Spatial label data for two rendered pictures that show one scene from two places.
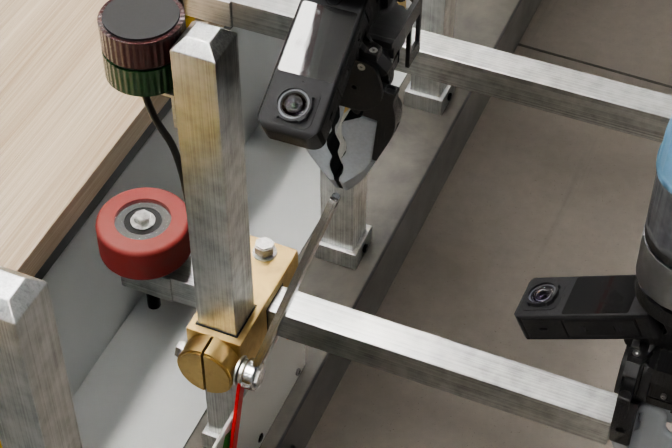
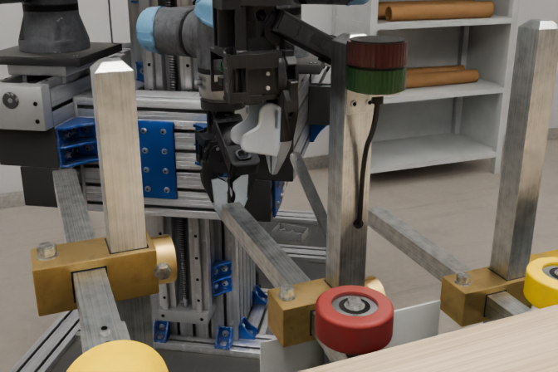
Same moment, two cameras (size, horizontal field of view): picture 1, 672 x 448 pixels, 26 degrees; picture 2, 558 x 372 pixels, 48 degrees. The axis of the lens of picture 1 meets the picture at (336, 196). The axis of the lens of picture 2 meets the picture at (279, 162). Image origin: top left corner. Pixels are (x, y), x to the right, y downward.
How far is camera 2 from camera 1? 150 cm
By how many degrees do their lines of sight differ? 104
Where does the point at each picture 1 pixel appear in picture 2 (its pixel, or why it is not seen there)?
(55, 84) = not seen: outside the picture
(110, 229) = (382, 308)
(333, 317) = (288, 268)
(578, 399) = (237, 208)
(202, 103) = not seen: hidden behind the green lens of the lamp
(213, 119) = not seen: hidden behind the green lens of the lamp
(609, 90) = (66, 183)
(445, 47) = (79, 227)
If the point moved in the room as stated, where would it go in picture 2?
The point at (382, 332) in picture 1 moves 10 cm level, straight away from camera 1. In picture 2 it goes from (275, 254) to (215, 278)
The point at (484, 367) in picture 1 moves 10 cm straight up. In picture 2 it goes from (254, 228) to (253, 163)
